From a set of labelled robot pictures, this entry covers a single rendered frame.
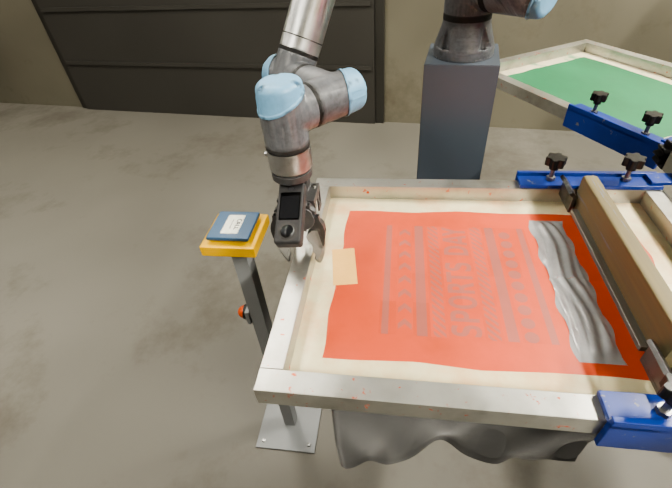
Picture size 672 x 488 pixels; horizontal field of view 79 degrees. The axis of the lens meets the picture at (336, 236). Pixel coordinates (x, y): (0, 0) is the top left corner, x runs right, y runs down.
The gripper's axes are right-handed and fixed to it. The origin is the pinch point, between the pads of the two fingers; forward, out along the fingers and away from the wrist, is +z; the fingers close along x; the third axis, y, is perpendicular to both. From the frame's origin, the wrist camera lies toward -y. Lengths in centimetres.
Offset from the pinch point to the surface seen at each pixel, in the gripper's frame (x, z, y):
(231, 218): 20.2, 1.0, 14.0
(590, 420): -45, -1, -29
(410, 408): -21.3, 0.3, -29.2
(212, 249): 22.4, 3.3, 5.4
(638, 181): -72, -2, 27
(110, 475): 80, 98, -14
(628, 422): -48, -3, -30
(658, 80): -108, 3, 100
